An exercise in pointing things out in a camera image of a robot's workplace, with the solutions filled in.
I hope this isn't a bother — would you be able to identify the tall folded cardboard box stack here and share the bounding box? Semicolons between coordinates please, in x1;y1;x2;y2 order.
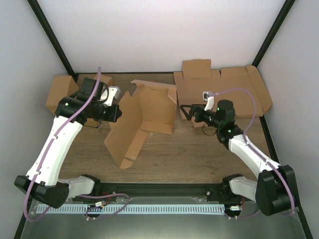
45;76;79;115

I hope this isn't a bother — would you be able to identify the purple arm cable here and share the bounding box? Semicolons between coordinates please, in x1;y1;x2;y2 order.
214;88;297;221
23;66;130;222

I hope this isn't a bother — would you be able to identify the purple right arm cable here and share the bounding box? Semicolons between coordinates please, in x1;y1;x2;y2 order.
214;88;297;221

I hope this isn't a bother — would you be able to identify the tilted small cardboard box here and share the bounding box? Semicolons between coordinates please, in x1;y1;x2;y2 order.
100;74;114;86

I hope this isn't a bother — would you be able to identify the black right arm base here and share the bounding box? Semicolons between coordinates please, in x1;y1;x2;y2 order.
205;183;243;204

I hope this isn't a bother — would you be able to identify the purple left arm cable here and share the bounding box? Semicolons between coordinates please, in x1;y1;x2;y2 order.
23;66;130;222

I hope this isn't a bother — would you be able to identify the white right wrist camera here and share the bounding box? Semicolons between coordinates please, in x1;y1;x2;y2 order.
203;91;214;111

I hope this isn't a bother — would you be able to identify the light blue slotted cable duct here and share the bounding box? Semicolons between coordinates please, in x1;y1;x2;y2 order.
48;204;225;215

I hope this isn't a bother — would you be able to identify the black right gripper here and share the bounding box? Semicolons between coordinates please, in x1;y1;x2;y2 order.
180;105;222;129

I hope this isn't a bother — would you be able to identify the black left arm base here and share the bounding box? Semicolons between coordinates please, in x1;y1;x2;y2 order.
72;183;117;203

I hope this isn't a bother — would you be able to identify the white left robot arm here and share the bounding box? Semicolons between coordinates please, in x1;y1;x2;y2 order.
14;78;122;209

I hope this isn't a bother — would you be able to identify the black frame post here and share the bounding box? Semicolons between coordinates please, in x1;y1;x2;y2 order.
252;0;296;68
27;0;75;77

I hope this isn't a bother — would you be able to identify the black right frame post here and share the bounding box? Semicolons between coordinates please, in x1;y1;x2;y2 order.
252;0;296;68

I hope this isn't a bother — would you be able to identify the black left frame post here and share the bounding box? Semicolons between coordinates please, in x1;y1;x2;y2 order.
27;0;75;77

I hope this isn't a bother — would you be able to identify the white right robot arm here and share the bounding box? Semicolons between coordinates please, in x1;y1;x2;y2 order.
180;100;299;216

